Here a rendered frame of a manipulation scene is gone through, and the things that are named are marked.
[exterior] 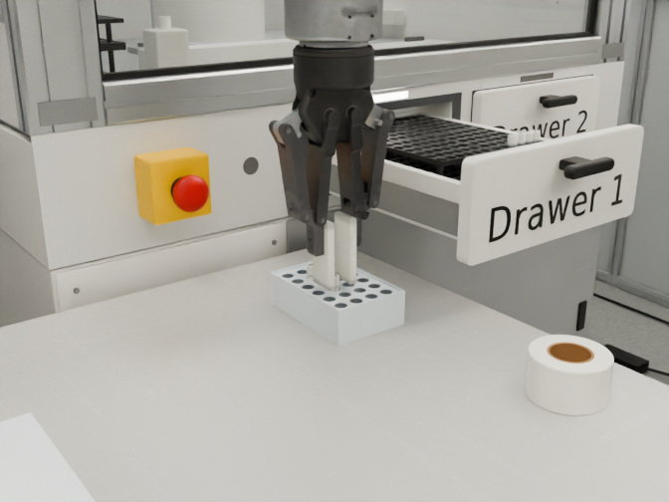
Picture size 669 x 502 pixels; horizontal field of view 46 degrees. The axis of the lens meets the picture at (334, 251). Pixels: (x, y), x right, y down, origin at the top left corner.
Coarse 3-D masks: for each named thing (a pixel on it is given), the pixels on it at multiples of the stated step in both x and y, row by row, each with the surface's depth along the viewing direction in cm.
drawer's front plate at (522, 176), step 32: (608, 128) 91; (640, 128) 93; (480, 160) 77; (512, 160) 80; (544, 160) 83; (480, 192) 78; (512, 192) 81; (544, 192) 85; (576, 192) 88; (608, 192) 92; (480, 224) 80; (512, 224) 83; (544, 224) 86; (576, 224) 90; (480, 256) 81
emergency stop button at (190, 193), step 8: (184, 176) 84; (192, 176) 84; (176, 184) 84; (184, 184) 83; (192, 184) 84; (200, 184) 84; (176, 192) 83; (184, 192) 84; (192, 192) 84; (200, 192) 85; (208, 192) 86; (176, 200) 84; (184, 200) 84; (192, 200) 84; (200, 200) 85; (184, 208) 84; (192, 208) 85; (200, 208) 86
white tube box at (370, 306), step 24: (288, 288) 82; (312, 288) 82; (360, 288) 81; (384, 288) 81; (288, 312) 83; (312, 312) 79; (336, 312) 76; (360, 312) 77; (384, 312) 79; (336, 336) 76; (360, 336) 78
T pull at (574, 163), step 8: (560, 160) 84; (568, 160) 84; (576, 160) 84; (584, 160) 84; (592, 160) 83; (600, 160) 83; (608, 160) 84; (560, 168) 84; (568, 168) 81; (576, 168) 81; (584, 168) 82; (592, 168) 83; (600, 168) 83; (608, 168) 84; (568, 176) 81; (576, 176) 81; (584, 176) 82
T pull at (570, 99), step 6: (546, 96) 123; (552, 96) 123; (558, 96) 123; (564, 96) 123; (570, 96) 123; (540, 102) 123; (546, 102) 120; (552, 102) 120; (558, 102) 121; (564, 102) 122; (570, 102) 123
